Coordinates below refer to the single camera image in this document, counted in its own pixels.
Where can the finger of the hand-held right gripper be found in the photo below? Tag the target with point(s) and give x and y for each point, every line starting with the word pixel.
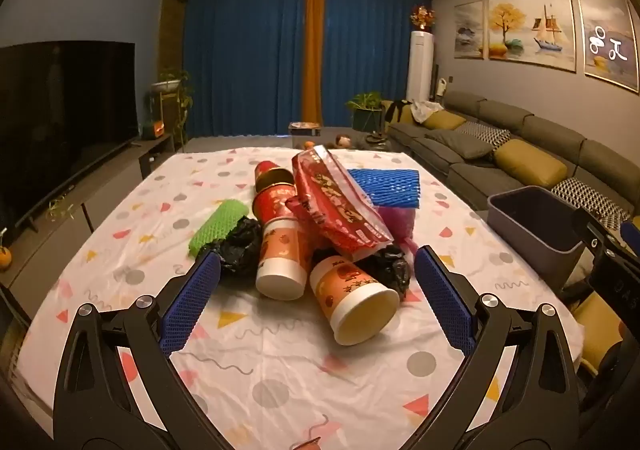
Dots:
pixel 595 230
pixel 631 235

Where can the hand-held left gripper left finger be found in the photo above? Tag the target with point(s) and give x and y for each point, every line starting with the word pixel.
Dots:
pixel 192 300

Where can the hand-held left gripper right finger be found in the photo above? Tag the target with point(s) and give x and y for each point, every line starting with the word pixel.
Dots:
pixel 442 300

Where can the black plastic bag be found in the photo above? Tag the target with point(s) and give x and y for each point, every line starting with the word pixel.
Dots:
pixel 240 245
pixel 392 267

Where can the grey plastic bin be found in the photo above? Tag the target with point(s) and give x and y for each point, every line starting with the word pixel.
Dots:
pixel 520 235

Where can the green foam net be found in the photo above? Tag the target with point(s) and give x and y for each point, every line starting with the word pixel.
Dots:
pixel 215 225

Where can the pink plastic bag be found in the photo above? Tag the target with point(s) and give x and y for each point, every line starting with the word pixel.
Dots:
pixel 400 222

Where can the apple print paper cup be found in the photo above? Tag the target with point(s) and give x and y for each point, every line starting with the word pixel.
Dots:
pixel 345 290
pixel 280 255

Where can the red cylindrical can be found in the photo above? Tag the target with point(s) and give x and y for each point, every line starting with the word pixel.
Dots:
pixel 272 202

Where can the blue foam net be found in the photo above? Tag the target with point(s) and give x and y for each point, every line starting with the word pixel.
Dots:
pixel 390 185

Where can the red snack wrapper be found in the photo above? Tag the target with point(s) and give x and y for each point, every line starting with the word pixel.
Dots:
pixel 335 200

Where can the black white patterned cushion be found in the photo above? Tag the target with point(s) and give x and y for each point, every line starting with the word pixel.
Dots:
pixel 487 132
pixel 590 197

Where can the large yellow cushion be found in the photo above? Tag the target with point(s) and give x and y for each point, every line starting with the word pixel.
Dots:
pixel 530 162

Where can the grey sofa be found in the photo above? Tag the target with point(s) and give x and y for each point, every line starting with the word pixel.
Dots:
pixel 540 129

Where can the patterned white tablecloth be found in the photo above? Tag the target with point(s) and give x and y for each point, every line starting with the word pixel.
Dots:
pixel 280 380

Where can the grey television stand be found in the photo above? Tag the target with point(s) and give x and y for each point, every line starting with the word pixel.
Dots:
pixel 115 180

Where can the flat grey cushion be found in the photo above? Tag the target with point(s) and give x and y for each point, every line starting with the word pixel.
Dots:
pixel 460 144

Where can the small green sprig plant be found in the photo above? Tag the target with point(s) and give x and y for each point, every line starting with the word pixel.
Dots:
pixel 60 210

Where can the dark coffee table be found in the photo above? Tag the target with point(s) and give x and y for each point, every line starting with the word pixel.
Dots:
pixel 385 143

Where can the small orange lamp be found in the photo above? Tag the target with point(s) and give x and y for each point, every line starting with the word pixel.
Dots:
pixel 153 130

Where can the small yellow cushion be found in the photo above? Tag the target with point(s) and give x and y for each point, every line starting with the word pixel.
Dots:
pixel 442 119

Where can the small brown figurine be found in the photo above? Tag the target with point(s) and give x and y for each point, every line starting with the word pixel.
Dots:
pixel 344 141

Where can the purple abstract painting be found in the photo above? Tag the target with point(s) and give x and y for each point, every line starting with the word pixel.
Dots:
pixel 607 39

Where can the white cloth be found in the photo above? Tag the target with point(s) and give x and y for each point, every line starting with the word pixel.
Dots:
pixel 426 109

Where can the potted plant in dark pot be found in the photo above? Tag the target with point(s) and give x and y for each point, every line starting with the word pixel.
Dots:
pixel 367 112

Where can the flat printed box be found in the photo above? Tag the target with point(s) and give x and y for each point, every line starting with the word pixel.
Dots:
pixel 304 127

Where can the sailboat and tree painting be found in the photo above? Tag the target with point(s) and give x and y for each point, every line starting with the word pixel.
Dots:
pixel 530 29

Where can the white bottle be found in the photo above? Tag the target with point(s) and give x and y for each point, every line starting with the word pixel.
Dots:
pixel 441 85

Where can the black television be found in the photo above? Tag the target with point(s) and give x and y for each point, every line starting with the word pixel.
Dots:
pixel 60 129

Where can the trailing plant on stand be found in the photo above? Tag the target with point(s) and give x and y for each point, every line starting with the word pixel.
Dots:
pixel 172 84

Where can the white standing air conditioner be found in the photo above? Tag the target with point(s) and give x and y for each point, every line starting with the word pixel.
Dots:
pixel 419 67

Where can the small landscape painting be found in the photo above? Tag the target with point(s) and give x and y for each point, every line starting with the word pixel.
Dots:
pixel 468 29

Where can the blue curtain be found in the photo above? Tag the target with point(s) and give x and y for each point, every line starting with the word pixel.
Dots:
pixel 375 44
pixel 240 54

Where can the golden flower ornament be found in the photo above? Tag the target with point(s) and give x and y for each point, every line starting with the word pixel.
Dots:
pixel 423 18

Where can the orange curtain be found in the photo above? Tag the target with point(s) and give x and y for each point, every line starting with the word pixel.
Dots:
pixel 314 54

